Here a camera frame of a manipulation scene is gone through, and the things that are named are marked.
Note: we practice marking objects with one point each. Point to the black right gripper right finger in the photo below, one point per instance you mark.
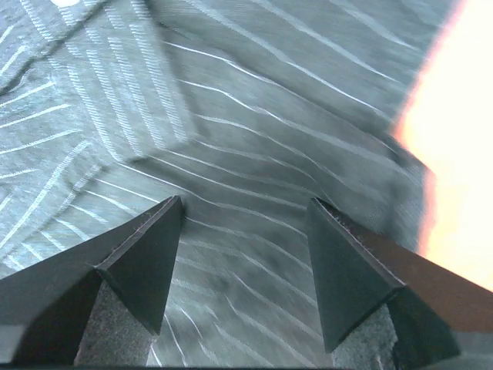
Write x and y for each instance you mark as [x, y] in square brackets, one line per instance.
[383, 306]

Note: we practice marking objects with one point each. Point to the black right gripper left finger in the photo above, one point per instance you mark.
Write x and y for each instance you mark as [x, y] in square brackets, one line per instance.
[101, 302]

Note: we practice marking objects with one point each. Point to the dark pinstriped long sleeve shirt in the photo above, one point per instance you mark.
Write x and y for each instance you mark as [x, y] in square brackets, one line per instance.
[245, 109]

